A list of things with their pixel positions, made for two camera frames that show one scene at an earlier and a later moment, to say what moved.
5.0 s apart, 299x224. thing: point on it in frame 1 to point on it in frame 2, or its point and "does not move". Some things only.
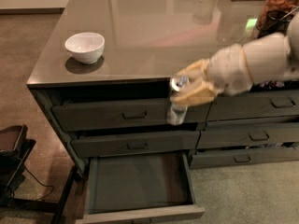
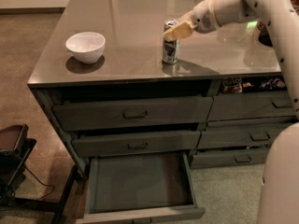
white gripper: [229, 70] to [202, 18]
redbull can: [176, 112] to [170, 49]
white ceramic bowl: [86, 47] does not move
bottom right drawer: [243, 157] does not move
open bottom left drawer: [139, 187] does not move
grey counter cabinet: [103, 70] does not move
